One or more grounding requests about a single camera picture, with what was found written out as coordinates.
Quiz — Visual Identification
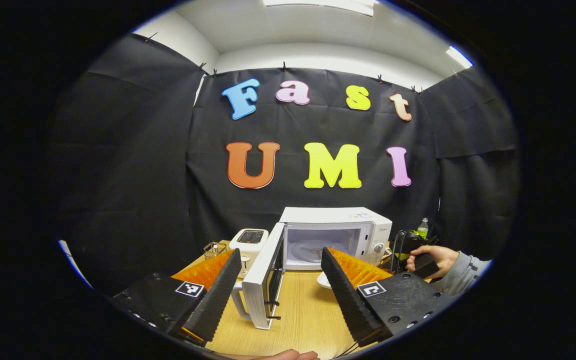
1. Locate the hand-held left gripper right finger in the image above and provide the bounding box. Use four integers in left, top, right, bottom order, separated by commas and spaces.
320, 246, 456, 348

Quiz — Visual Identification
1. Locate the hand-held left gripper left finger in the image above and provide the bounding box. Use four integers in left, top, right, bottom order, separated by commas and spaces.
110, 248, 243, 347

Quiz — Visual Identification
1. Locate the white microwave oven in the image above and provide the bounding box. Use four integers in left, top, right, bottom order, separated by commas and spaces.
230, 206, 393, 331

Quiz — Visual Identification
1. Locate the white toaster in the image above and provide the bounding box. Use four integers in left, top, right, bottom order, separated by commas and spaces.
229, 228, 270, 280

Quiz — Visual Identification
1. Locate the black backdrop cloth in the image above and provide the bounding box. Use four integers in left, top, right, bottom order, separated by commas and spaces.
48, 32, 521, 296

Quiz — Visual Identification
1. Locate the small ceiling light panel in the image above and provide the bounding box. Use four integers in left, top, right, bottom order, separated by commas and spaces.
445, 46, 474, 69

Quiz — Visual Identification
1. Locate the large ceiling light panel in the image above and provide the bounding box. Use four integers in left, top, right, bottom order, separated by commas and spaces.
263, 0, 379, 17

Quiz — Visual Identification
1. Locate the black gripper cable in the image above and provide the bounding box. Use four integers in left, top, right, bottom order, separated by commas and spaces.
335, 341, 363, 359

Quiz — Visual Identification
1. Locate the small wire basket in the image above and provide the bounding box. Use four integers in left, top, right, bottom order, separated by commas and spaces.
203, 241, 229, 261

